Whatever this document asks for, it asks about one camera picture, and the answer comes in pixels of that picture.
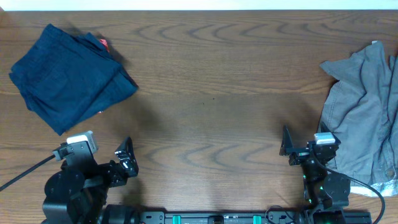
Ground grey shorts on right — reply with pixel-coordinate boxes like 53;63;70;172
320;40;397;197

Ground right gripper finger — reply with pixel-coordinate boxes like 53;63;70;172
279;125;294;156
319;121;331;133

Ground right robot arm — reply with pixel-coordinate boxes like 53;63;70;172
279;123;351;223

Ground red folded garment underneath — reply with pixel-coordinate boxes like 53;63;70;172
99;39;109;52

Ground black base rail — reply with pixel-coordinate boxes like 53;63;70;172
102;205;373;224

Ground folded navy shorts on left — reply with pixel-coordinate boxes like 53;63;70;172
76;33;138;124

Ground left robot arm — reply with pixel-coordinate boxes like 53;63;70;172
42;137;140;224

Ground navy blue shorts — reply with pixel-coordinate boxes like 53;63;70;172
8;23;124;136

